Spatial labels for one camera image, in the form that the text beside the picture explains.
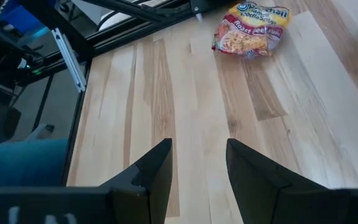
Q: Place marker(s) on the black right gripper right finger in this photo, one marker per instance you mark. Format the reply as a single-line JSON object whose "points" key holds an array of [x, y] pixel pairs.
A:
{"points": [[269, 199]]}

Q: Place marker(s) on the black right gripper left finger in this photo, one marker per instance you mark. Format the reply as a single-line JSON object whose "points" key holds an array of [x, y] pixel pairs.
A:
{"points": [[141, 193]]}

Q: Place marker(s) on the red Maruchan ramen pack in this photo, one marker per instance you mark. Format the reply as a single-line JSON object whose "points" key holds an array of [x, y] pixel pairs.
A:
{"points": [[250, 34]]}

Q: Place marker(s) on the person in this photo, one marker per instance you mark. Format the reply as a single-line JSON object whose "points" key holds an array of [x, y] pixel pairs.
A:
{"points": [[26, 161]]}

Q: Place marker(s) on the silver aluminium bar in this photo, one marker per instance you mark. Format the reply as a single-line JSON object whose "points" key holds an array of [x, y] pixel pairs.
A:
{"points": [[70, 60]]}

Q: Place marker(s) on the black equipment with green light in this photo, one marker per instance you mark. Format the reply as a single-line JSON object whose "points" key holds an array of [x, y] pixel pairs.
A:
{"points": [[2, 59]]}

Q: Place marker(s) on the blue desk mat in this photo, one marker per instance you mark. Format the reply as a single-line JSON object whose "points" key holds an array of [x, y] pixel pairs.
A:
{"points": [[20, 20]]}

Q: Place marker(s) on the black aluminium table frame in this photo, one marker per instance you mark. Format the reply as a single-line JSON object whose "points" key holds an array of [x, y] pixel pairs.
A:
{"points": [[45, 15]]}

